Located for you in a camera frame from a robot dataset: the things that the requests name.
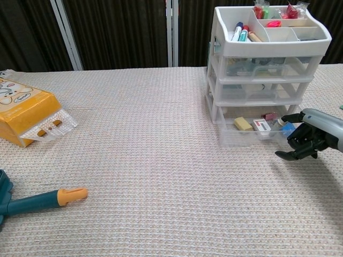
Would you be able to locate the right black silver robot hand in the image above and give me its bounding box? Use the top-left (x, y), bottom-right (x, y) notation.
top-left (274, 108), bottom-right (343, 161)

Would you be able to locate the small yellow block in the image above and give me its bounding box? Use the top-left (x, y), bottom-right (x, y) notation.
top-left (233, 116), bottom-right (255, 132)

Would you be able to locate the clear bottom drawer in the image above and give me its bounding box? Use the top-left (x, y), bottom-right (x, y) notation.
top-left (217, 105), bottom-right (299, 148)

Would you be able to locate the clear drawer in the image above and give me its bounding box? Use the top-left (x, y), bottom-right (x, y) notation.
top-left (221, 80), bottom-right (313, 102)
top-left (217, 105), bottom-right (299, 148)
top-left (222, 56), bottom-right (321, 80)

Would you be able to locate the small white red box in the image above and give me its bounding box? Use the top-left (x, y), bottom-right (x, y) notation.
top-left (252, 119), bottom-right (272, 137)

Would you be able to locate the clear middle drawer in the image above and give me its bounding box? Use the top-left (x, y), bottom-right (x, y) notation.
top-left (221, 80), bottom-right (313, 102)

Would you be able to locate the clear top drawer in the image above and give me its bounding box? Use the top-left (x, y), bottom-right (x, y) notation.
top-left (222, 56), bottom-right (321, 80)

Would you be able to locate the small blue packet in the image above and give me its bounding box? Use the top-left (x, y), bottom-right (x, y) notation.
top-left (280, 122), bottom-right (297, 137)

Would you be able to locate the wooden pen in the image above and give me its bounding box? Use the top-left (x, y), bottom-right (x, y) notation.
top-left (248, 31), bottom-right (263, 43)

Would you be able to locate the red capped green marker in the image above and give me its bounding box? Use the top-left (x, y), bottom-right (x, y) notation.
top-left (238, 25), bottom-right (250, 43)

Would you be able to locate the blue capped white marker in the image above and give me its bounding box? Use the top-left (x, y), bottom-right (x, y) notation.
top-left (230, 21), bottom-right (244, 42)

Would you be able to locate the red green candy packet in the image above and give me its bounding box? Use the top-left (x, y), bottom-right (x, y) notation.
top-left (253, 1), bottom-right (270, 19)

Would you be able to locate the beige woven tablecloth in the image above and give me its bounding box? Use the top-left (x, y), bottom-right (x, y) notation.
top-left (0, 64), bottom-right (343, 257)

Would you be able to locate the yellow cartoon tissue pack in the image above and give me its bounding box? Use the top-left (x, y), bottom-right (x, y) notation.
top-left (0, 70), bottom-right (79, 148)

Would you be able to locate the teal lint roller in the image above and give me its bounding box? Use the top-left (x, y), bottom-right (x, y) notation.
top-left (0, 169), bottom-right (89, 232)

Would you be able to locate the white drawer organizer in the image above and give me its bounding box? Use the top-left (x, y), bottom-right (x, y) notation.
top-left (205, 5), bottom-right (332, 124)

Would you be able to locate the grey partition post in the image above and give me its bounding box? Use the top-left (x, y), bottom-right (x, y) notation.
top-left (166, 0), bottom-right (180, 67)
top-left (49, 0), bottom-right (84, 71)

